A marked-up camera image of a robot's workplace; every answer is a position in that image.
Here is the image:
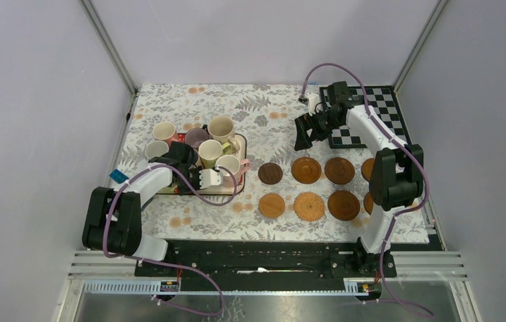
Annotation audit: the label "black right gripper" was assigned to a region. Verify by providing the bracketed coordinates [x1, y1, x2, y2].
[294, 108, 343, 152]

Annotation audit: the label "cream tray with black rim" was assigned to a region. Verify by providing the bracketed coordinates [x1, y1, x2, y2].
[156, 133, 251, 196]

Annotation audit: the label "purple cup dark handle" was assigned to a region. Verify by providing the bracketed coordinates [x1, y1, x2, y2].
[184, 127, 209, 150]

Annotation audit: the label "white cup yellow handle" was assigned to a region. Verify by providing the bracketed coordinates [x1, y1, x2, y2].
[198, 140, 224, 168]

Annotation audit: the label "large cream cup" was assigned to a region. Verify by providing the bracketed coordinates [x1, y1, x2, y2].
[207, 116, 241, 153]

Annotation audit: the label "white cup pink front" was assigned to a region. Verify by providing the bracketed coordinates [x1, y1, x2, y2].
[215, 155, 251, 179]

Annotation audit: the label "dark walnut coaster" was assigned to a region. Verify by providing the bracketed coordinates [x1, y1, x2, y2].
[257, 162, 283, 185]

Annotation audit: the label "woven rattan coaster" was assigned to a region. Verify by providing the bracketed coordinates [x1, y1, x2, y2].
[294, 192, 325, 222]

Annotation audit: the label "black white chessboard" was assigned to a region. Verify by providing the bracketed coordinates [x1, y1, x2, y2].
[328, 86, 412, 149]

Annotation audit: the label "brown ridged wooden coaster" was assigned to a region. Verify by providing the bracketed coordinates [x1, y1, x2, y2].
[327, 190, 361, 221]

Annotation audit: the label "light bamboo coaster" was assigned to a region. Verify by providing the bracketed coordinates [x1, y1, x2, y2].
[259, 193, 286, 219]

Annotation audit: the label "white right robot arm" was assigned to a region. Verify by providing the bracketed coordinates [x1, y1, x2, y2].
[294, 81, 428, 276]

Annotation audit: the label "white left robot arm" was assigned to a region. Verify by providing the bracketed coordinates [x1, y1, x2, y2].
[82, 142, 200, 276]

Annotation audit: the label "blue block puzzle box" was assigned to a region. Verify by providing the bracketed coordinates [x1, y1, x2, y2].
[109, 169, 129, 184]

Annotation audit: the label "floral tablecloth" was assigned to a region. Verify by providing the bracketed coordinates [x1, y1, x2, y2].
[97, 84, 430, 244]

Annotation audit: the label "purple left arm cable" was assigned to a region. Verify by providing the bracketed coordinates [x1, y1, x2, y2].
[102, 163, 239, 317]

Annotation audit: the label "white cup blue handle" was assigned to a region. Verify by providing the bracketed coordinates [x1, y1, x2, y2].
[144, 140, 170, 160]

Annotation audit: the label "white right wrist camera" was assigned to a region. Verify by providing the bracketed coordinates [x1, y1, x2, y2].
[305, 93, 322, 115]

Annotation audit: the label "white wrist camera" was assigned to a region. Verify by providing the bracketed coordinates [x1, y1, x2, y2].
[199, 168, 224, 189]
[305, 93, 322, 115]

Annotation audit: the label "white cup pink handle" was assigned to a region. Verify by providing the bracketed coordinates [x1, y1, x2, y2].
[152, 121, 179, 145]

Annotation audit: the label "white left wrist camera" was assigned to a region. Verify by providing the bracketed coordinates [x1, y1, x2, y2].
[199, 168, 224, 189]

